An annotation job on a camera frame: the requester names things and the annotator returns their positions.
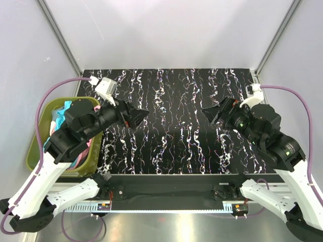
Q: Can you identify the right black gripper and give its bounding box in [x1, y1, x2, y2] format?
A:
[201, 95, 262, 147]

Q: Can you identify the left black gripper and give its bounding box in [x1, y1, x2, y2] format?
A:
[83, 93, 150, 141]

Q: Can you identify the cyan t shirt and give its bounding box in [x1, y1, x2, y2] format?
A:
[50, 100, 72, 133]

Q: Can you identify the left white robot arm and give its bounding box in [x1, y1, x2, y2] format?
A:
[1, 99, 149, 235]

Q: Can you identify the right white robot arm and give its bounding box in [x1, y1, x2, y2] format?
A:
[202, 97, 322, 241]

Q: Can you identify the pink t shirt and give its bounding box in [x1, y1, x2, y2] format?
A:
[49, 105, 101, 168]

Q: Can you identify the olive green plastic bin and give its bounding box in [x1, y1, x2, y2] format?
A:
[26, 97, 102, 177]

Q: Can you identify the right small circuit board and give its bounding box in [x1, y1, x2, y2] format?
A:
[234, 204, 249, 212]

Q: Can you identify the small circuit board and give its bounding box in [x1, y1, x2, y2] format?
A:
[234, 204, 249, 212]
[97, 203, 111, 211]

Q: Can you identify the left small circuit board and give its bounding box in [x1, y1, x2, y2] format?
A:
[97, 203, 111, 211]

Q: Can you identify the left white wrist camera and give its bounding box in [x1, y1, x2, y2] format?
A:
[95, 77, 117, 106]

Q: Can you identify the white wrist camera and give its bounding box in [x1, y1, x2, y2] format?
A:
[95, 77, 117, 106]
[240, 83, 264, 108]

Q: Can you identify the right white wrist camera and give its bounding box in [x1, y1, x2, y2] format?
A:
[240, 83, 264, 108]

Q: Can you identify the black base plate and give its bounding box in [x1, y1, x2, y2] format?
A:
[49, 173, 291, 211]

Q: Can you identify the left aluminium corner post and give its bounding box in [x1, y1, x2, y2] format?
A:
[35, 0, 84, 79]

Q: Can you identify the aluminium corner post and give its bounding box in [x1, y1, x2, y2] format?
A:
[35, 0, 84, 79]
[254, 0, 303, 77]

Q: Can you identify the white slotted cable duct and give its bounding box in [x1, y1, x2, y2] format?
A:
[65, 203, 109, 213]

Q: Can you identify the right aluminium corner post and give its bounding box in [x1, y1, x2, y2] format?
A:
[254, 0, 303, 77]

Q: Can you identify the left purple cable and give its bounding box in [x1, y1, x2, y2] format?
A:
[0, 77, 93, 234]

